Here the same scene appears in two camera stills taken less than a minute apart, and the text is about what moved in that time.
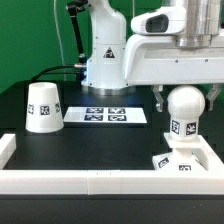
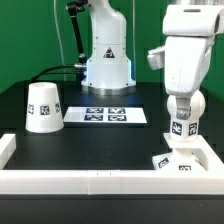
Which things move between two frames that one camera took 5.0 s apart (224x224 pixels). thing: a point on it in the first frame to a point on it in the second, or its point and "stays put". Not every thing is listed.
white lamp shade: (43, 110) stays put
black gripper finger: (157, 89) to (183, 107)
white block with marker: (188, 155) stays put
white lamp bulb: (185, 104) stays put
